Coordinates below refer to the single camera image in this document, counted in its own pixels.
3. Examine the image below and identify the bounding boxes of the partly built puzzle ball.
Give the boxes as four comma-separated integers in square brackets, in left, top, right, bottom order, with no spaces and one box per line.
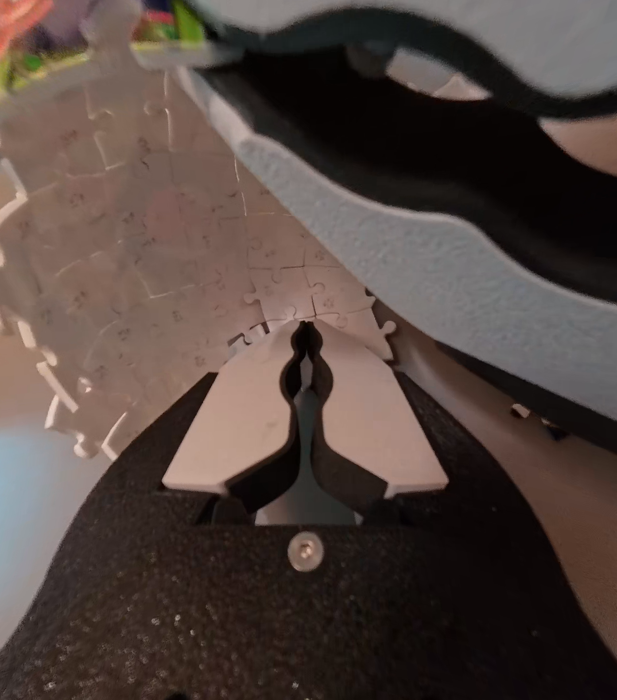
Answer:
[0,0,400,461]

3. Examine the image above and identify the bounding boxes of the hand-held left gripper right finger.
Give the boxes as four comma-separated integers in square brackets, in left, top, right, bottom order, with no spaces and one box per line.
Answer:
[308,323,450,516]

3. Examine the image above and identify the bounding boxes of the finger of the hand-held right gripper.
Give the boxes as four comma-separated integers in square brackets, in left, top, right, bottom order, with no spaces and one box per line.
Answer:
[193,0,617,119]
[176,48,617,409]

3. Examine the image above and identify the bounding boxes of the person's right hand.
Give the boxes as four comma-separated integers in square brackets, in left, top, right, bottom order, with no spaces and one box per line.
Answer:
[539,116,617,185]

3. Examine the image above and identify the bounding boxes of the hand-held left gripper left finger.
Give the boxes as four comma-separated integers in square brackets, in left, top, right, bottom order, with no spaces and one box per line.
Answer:
[162,321,309,513]

